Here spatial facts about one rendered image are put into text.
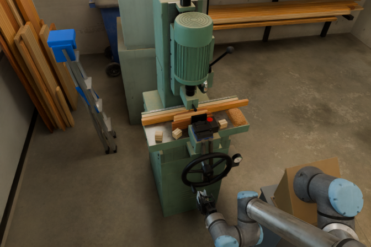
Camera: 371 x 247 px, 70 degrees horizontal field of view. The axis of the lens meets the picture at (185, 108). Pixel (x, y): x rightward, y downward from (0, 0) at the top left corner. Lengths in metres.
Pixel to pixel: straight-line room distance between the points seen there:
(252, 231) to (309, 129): 1.93
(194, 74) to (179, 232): 1.29
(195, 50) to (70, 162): 1.78
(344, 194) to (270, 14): 2.72
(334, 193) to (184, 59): 0.88
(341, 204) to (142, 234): 1.38
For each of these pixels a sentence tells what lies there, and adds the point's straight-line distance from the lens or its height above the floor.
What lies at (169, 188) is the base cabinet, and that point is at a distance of 1.85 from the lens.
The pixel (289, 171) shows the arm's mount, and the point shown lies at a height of 0.85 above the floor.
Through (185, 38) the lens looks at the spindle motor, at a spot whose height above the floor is 1.46.
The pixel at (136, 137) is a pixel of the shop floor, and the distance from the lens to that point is 2.68.
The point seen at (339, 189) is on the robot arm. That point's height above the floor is 1.01.
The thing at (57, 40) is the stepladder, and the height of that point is 1.16.
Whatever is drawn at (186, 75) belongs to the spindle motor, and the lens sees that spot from 1.30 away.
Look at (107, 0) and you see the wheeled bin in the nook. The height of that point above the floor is 0.95.
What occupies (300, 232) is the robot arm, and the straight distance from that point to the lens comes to 1.00.
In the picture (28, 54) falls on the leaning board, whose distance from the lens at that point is 2.45.
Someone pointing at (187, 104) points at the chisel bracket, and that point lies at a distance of 1.45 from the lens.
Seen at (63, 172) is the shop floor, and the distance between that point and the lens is 2.61.
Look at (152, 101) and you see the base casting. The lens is 1.84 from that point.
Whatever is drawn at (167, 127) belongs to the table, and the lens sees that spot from 1.52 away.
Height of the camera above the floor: 2.03
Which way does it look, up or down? 43 degrees down
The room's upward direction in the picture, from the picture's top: 2 degrees clockwise
